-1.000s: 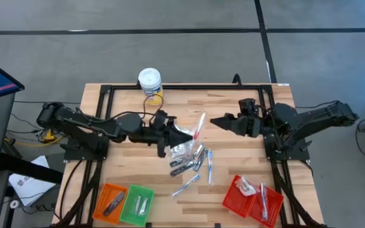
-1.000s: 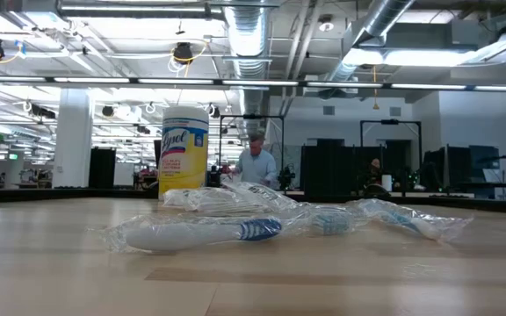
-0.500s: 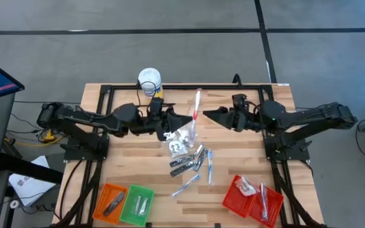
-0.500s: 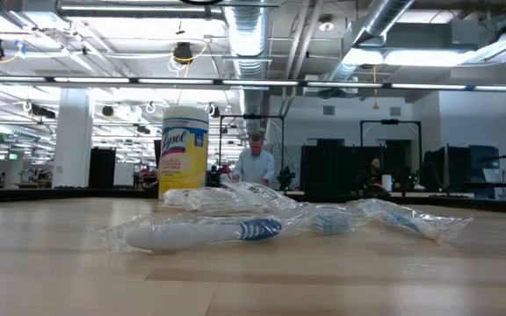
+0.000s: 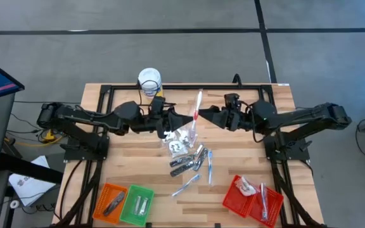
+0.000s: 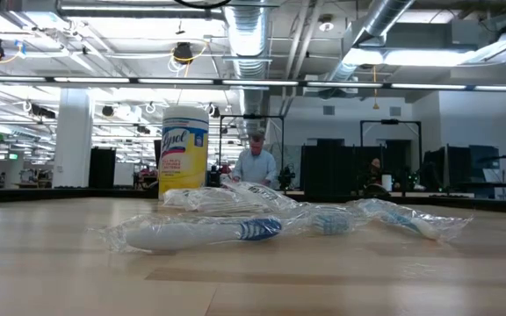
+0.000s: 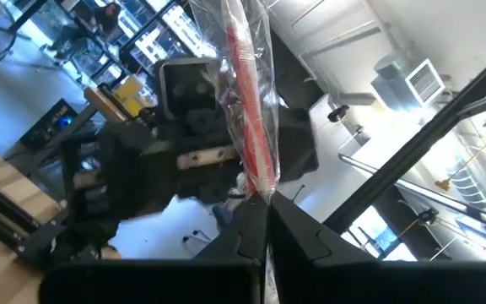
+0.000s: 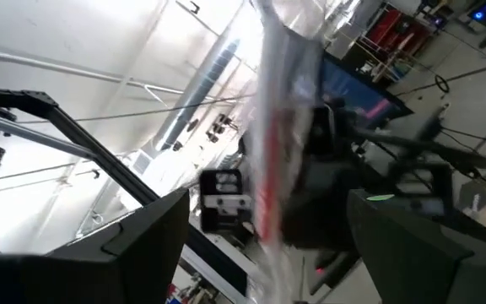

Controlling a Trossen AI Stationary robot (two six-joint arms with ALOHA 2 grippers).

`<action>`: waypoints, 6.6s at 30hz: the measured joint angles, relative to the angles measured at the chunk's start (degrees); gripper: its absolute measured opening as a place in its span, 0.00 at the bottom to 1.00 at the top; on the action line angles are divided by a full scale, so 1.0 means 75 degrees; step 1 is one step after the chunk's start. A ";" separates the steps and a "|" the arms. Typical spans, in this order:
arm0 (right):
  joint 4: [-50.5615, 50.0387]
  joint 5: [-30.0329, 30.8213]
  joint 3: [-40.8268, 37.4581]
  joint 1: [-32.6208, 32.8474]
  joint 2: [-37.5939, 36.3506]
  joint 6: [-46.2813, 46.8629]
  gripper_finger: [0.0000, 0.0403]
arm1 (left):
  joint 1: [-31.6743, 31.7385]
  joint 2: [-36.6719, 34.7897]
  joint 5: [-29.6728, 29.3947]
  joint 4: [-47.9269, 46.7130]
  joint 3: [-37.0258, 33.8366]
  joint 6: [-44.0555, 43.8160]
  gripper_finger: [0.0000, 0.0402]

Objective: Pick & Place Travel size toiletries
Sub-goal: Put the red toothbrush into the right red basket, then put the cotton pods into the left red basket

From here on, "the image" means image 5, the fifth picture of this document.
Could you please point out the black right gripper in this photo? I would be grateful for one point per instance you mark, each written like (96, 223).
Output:
(231, 118)

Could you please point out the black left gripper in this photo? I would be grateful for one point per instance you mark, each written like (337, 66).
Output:
(161, 122)

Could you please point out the red white toothbrush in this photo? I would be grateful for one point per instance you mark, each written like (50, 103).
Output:
(199, 98)

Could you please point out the clear bag of cotton swabs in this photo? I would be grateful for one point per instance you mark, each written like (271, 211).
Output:
(246, 187)
(171, 136)
(185, 134)

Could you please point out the silver nail clipper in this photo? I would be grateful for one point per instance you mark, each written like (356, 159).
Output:
(144, 206)
(137, 206)

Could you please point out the teal white toothbrush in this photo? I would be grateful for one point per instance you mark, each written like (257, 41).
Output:
(264, 202)

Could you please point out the black comb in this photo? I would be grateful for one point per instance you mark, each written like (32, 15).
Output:
(114, 204)
(182, 161)
(201, 158)
(184, 170)

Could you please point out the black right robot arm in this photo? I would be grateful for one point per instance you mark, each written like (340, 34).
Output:
(296, 117)

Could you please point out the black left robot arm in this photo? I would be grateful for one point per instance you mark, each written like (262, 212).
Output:
(84, 115)

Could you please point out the cotton swab bag black print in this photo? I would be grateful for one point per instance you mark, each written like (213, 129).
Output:
(177, 149)

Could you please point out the yellow Lysol wipes canister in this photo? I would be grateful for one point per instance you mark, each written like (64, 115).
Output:
(149, 77)

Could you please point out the wrapped dark-blue striped toothbrush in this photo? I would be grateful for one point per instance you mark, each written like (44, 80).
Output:
(185, 186)

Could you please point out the green plastic basket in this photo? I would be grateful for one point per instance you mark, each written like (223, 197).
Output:
(136, 190)

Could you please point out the red plastic basket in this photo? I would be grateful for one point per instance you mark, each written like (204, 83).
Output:
(276, 202)
(233, 202)

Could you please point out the orange plastic basket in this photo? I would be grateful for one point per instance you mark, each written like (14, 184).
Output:
(105, 190)

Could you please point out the white paper sheet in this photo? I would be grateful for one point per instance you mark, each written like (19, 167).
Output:
(30, 187)

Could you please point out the white tape roll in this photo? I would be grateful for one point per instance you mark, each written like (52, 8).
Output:
(14, 204)

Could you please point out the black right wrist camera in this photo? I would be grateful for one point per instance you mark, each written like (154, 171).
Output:
(232, 100)

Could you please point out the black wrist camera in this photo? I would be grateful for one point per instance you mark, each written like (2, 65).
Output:
(158, 106)
(232, 100)

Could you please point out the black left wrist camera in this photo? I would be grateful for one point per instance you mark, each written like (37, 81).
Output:
(158, 106)

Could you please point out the black table frame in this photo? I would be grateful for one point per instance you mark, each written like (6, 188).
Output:
(185, 86)

